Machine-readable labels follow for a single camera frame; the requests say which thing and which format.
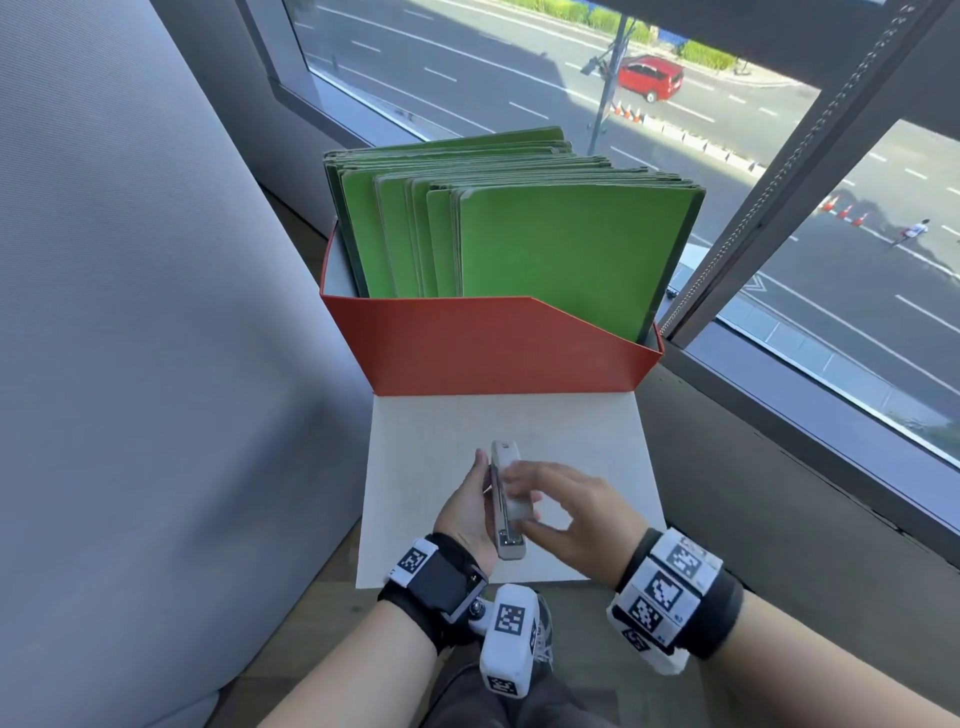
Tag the person's grey trousers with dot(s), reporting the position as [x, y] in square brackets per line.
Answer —
[517, 709]

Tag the white grey stapler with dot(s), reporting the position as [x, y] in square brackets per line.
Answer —
[510, 536]

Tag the white marker tracker block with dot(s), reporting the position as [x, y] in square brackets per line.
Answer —
[510, 637]

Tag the grey street lamp pole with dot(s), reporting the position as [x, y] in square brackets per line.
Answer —
[606, 90]

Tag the stack of green folders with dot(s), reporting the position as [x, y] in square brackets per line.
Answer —
[562, 247]

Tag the red car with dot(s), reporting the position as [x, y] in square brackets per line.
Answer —
[651, 76]

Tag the person's left hand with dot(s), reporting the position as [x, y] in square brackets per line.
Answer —
[463, 517]

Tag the red cardboard file box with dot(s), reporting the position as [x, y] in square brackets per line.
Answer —
[480, 349]

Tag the white paper sheet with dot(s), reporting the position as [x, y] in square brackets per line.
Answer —
[427, 465]

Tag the person's left thumb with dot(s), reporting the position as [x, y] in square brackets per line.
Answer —
[482, 472]

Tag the white marker wrist tracker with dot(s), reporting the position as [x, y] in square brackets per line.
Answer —
[667, 592]

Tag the person's right forearm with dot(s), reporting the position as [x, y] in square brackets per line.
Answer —
[810, 675]

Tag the dark window frame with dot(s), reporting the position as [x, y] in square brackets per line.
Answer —
[795, 187]

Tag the person's grey shoe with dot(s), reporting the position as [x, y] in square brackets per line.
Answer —
[544, 630]

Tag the person's right hand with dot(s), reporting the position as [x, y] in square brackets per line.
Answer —
[596, 529]

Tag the grey fabric partition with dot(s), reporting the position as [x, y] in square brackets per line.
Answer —
[150, 360]

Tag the person's right thumb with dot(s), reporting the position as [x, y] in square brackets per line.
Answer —
[551, 531]

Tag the person's left forearm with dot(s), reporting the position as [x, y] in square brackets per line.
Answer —
[352, 682]

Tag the black wrist camera band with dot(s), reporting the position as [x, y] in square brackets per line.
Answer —
[442, 581]

